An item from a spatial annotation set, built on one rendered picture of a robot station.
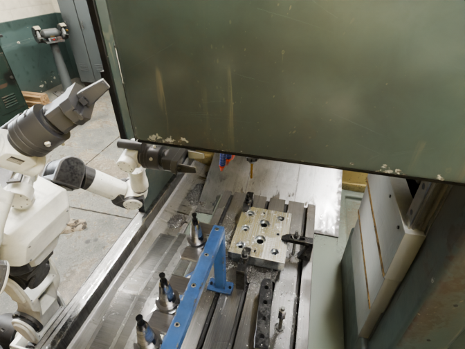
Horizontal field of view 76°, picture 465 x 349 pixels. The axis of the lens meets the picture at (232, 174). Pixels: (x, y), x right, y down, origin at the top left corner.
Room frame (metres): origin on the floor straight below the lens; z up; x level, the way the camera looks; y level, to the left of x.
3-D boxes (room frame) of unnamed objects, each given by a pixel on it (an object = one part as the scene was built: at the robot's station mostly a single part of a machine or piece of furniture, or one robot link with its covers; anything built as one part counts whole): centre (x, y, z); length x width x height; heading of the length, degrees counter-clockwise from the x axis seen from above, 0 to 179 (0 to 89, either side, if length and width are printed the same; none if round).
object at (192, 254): (0.60, 0.13, 1.21); 0.07 x 0.05 x 0.01; 75
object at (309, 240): (0.85, -0.27, 0.97); 0.13 x 0.03 x 0.15; 75
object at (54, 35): (5.35, 3.00, 0.57); 0.47 x 0.37 x 1.14; 135
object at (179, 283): (0.50, 0.16, 1.21); 0.07 x 0.05 x 0.01; 75
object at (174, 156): (0.89, 0.23, 1.38); 0.13 x 0.12 x 0.10; 166
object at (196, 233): (0.66, 0.12, 1.26); 0.04 x 0.04 x 0.07
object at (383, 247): (0.72, -0.50, 1.16); 0.48 x 0.05 x 0.51; 165
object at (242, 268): (0.75, -0.04, 0.97); 0.13 x 0.03 x 0.15; 165
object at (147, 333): (0.34, 0.20, 1.26); 0.04 x 0.04 x 0.07
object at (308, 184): (1.48, -0.23, 0.75); 0.89 x 0.67 x 0.26; 75
